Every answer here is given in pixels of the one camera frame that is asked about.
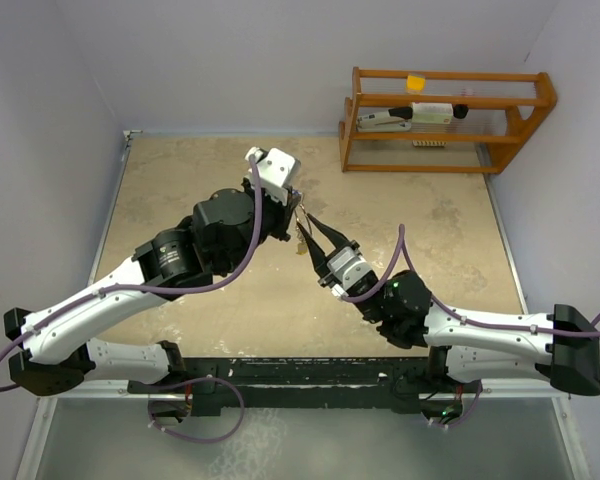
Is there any large metal keyring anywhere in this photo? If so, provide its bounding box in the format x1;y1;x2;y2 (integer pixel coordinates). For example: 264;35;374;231
294;201;313;238

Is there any bunch of metal keys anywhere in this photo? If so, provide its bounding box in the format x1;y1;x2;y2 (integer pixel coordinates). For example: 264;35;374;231
295;223;308;255

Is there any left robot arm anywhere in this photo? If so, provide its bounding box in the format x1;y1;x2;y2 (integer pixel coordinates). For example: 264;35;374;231
4;180;301;396

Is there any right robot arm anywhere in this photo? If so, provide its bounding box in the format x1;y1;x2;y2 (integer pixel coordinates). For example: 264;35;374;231
297;215;600;396

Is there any small comb binding piece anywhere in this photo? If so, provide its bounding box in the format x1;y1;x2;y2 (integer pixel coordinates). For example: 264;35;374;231
412;140;447;148

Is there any wooden shelf rack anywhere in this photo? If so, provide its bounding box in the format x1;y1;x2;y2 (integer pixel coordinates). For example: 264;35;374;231
338;67;558;175

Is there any white stapler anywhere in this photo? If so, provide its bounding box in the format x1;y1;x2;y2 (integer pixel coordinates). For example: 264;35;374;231
356;106;413;133

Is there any white green box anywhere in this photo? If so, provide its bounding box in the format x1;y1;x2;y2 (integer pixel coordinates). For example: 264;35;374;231
411;102;454;125

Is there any yellow sticky note block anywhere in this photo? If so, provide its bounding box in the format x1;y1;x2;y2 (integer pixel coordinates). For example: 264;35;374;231
405;74;426;94

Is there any small black object on shelf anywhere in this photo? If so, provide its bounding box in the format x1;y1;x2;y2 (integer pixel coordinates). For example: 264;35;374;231
453;104;469;119

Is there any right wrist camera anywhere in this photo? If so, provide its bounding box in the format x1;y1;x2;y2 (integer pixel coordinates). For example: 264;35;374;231
324;247;379;301

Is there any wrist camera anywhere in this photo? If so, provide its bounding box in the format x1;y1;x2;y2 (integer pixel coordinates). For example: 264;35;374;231
324;247;379;301
245;147;301;206

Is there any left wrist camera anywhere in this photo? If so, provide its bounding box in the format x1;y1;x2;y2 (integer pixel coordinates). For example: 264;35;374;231
245;147;301;206

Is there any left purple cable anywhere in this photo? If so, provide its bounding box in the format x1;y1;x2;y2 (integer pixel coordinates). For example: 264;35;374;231
0;157;266;392

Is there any black mounting base rail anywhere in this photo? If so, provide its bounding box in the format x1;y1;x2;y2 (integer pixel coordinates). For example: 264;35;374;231
127;357;479;422

